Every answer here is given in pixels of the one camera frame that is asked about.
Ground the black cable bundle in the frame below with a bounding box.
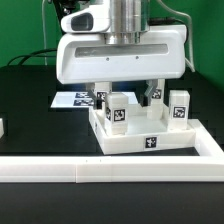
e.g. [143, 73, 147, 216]
[6, 48, 58, 67]

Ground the white L-shaped obstacle fence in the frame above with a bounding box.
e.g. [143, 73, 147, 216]
[0, 120, 224, 183]

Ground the white square table top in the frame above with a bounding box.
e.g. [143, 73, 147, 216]
[89, 105, 196, 155]

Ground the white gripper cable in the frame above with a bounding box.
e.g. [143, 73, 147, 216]
[148, 0, 198, 73]

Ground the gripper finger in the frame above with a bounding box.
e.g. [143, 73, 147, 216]
[86, 83, 103, 109]
[142, 79, 158, 106]

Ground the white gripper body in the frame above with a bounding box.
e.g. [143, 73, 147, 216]
[56, 25, 186, 84]

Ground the white block at left edge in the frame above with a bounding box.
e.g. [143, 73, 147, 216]
[0, 118, 4, 139]

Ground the white marker plate with tags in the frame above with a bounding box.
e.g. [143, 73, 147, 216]
[50, 90, 139, 109]

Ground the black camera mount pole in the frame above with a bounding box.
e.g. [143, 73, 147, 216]
[47, 0, 80, 16]

